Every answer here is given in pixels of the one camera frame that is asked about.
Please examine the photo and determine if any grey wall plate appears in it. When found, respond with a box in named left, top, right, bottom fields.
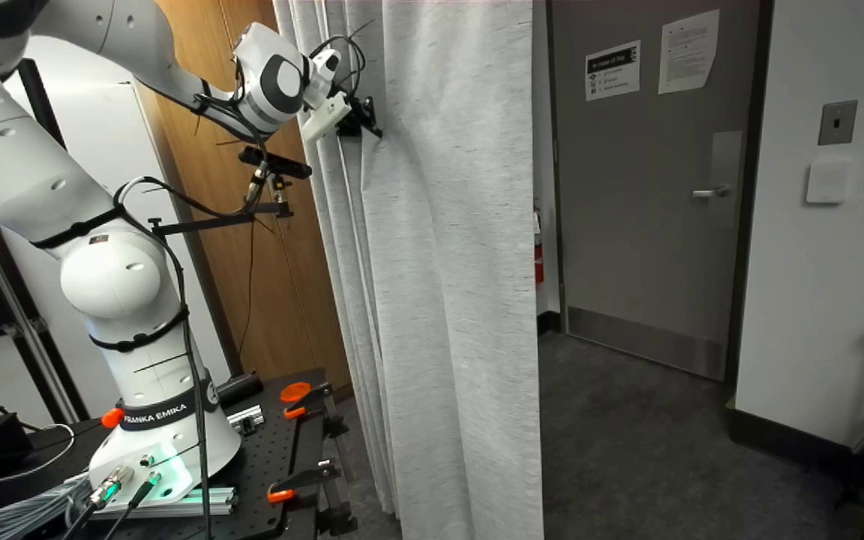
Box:
left=816, top=95, right=861, bottom=149

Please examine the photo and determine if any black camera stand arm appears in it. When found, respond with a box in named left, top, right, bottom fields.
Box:
left=150, top=174, right=298, bottom=239

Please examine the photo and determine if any silver frame post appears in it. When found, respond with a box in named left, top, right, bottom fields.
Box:
left=0, top=182, right=67, bottom=424

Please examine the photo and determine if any grey door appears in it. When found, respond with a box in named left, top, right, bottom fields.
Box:
left=545, top=0, right=767, bottom=384

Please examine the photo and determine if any red fire extinguisher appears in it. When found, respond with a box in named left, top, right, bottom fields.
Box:
left=530, top=204, right=548, bottom=287

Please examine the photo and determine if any white wall box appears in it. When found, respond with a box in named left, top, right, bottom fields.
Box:
left=801, top=153, right=856, bottom=210

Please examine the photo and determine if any black cylinder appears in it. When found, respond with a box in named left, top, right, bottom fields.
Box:
left=214, top=373, right=268, bottom=408

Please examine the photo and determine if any orange-handled black clamp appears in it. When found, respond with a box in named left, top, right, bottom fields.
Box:
left=263, top=457, right=360, bottom=537
left=275, top=375, right=351, bottom=442

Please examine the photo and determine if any white paper sheet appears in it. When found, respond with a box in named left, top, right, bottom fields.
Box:
left=655, top=6, right=725, bottom=100

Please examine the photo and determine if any paper sign black header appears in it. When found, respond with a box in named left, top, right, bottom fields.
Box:
left=582, top=38, right=645, bottom=106

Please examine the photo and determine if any green-tipped connector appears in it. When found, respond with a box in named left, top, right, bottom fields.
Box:
left=88, top=478, right=127, bottom=510
left=129, top=474, right=165, bottom=510

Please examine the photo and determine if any silver door handle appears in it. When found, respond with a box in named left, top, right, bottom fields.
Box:
left=691, top=181, right=737, bottom=204

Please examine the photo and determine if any black slanted bar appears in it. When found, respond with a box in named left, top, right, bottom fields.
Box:
left=12, top=57, right=67, bottom=135

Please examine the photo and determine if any black bar camera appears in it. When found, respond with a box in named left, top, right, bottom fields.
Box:
left=236, top=144, right=314, bottom=182

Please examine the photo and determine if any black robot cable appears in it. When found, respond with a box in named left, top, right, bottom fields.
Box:
left=110, top=27, right=377, bottom=540

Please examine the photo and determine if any brown wooden door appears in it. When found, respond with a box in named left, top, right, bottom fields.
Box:
left=140, top=0, right=354, bottom=398

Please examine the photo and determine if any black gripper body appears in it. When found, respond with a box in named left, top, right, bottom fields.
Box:
left=334, top=93, right=371, bottom=144

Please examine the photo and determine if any grey fabric curtain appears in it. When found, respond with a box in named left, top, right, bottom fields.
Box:
left=269, top=0, right=548, bottom=540

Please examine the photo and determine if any grey cable bundle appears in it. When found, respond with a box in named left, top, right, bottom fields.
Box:
left=0, top=478, right=95, bottom=540

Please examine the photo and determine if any white thin cable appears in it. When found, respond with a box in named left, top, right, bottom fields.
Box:
left=0, top=424, right=80, bottom=496

